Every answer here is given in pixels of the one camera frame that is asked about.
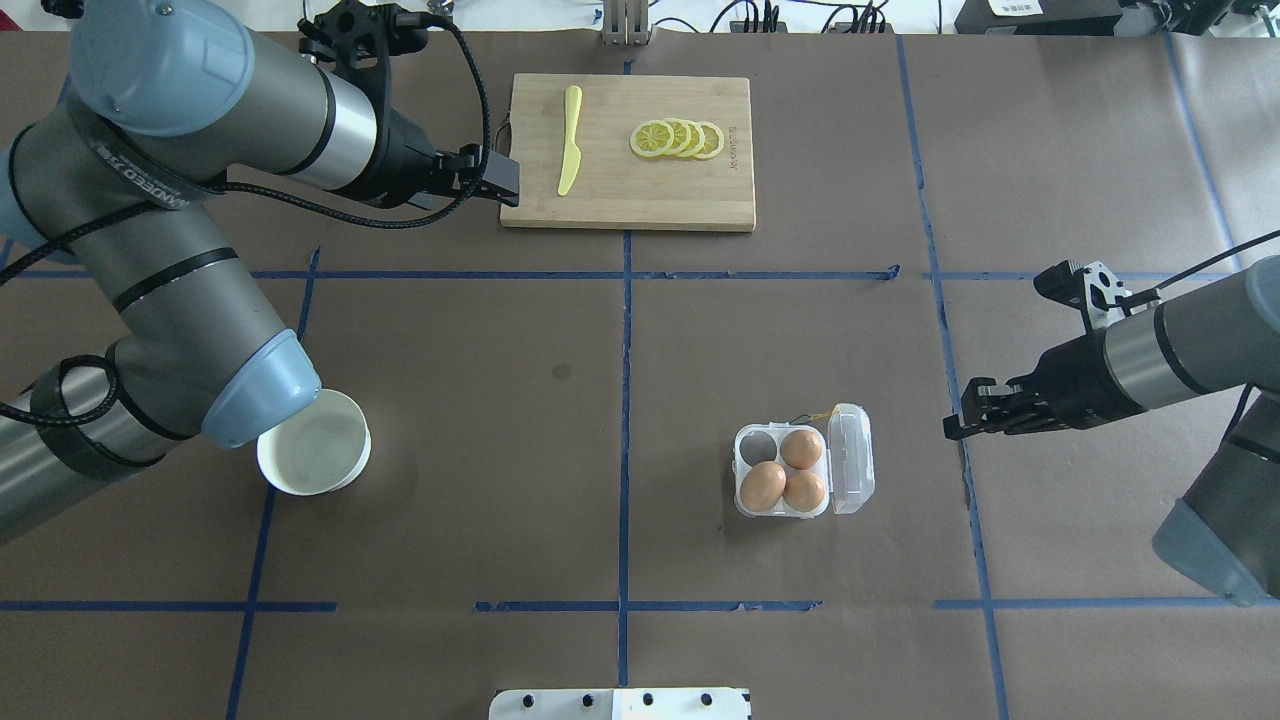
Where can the aluminium frame post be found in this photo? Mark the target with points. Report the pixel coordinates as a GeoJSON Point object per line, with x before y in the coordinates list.
{"type": "Point", "coordinates": [626, 23]}

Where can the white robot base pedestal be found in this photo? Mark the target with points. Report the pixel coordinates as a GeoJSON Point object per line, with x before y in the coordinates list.
{"type": "Point", "coordinates": [623, 703]}

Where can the orange black usb hub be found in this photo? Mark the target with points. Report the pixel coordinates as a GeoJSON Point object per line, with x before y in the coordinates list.
{"type": "Point", "coordinates": [843, 24]}

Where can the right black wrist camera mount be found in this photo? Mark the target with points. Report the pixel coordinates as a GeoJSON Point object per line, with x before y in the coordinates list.
{"type": "Point", "coordinates": [1091, 290]}

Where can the yellow plastic knife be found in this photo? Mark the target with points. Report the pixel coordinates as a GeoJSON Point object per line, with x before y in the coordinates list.
{"type": "Point", "coordinates": [571, 152]}

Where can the yellow lemon slice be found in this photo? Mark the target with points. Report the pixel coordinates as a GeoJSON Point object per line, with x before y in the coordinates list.
{"type": "Point", "coordinates": [652, 139]}
{"type": "Point", "coordinates": [695, 139]}
{"type": "Point", "coordinates": [712, 141]}
{"type": "Point", "coordinates": [678, 135]}

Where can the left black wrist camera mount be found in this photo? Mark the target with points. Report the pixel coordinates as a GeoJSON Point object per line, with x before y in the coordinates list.
{"type": "Point", "coordinates": [357, 41]}

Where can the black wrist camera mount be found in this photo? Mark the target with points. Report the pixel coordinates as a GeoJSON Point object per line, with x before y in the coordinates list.
{"type": "Point", "coordinates": [1091, 290]}
{"type": "Point", "coordinates": [357, 41]}

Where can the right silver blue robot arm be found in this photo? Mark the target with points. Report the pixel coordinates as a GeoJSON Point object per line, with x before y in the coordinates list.
{"type": "Point", "coordinates": [1138, 354]}

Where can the wooden cutting board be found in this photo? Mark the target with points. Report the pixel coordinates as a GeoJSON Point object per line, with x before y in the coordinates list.
{"type": "Point", "coordinates": [616, 190]}

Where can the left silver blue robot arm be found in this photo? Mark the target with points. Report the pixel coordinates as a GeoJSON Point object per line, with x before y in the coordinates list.
{"type": "Point", "coordinates": [170, 105]}

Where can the black computer box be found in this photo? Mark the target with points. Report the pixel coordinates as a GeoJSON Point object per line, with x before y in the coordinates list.
{"type": "Point", "coordinates": [1038, 18]}

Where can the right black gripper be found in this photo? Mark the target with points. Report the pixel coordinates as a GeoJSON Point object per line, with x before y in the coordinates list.
{"type": "Point", "coordinates": [1068, 384]}

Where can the white round bowl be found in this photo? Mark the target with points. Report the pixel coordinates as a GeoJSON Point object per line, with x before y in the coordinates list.
{"type": "Point", "coordinates": [320, 450]}

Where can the brown egg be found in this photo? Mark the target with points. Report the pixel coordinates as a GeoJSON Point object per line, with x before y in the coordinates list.
{"type": "Point", "coordinates": [802, 448]}
{"type": "Point", "coordinates": [805, 491]}
{"type": "Point", "coordinates": [762, 487]}

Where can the clear plastic egg box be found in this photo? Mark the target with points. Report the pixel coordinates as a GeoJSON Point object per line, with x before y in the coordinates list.
{"type": "Point", "coordinates": [847, 467]}

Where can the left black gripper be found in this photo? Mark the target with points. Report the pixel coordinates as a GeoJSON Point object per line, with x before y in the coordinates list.
{"type": "Point", "coordinates": [402, 152]}

